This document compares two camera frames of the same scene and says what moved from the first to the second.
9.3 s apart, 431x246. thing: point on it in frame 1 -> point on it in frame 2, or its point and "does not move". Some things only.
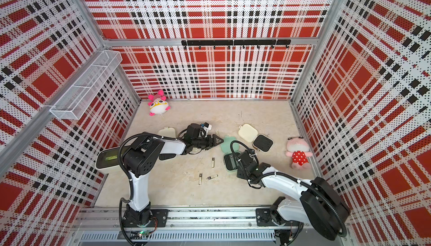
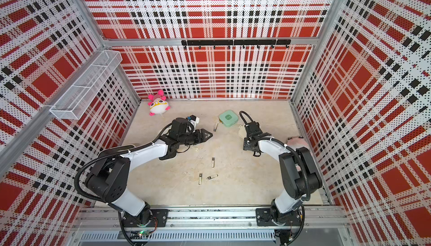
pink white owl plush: x=157 y=104 does not move
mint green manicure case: x=229 y=161 -> x=228 y=118
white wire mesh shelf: x=77 y=99 does not move
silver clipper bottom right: x=212 y=176 does not move
